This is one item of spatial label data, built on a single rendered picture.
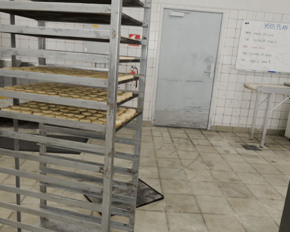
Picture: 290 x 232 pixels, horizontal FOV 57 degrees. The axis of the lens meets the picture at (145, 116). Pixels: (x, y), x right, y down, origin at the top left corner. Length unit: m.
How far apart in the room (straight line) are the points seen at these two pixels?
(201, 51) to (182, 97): 0.86
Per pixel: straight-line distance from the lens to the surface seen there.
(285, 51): 5.33
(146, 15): 1.44
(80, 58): 1.09
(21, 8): 1.23
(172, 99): 4.83
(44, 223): 1.98
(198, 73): 4.86
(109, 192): 1.14
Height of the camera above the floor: 1.26
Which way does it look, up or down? 13 degrees down
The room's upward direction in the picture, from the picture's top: 5 degrees clockwise
